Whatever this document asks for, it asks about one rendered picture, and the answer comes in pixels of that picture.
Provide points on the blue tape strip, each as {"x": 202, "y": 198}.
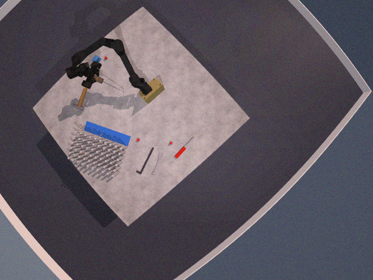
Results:
{"x": 107, "y": 133}

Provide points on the red rectangular bar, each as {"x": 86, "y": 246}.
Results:
{"x": 183, "y": 149}

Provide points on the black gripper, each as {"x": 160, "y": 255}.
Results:
{"x": 94, "y": 70}

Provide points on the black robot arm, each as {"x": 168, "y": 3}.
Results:
{"x": 83, "y": 69}

